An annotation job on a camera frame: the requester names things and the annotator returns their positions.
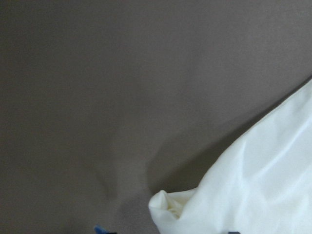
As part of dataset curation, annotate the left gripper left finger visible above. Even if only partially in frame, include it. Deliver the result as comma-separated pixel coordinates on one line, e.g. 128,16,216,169
94,225,115,234

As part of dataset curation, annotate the white long-sleeve printed shirt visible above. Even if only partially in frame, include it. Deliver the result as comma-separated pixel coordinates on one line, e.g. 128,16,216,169
148,82,312,234

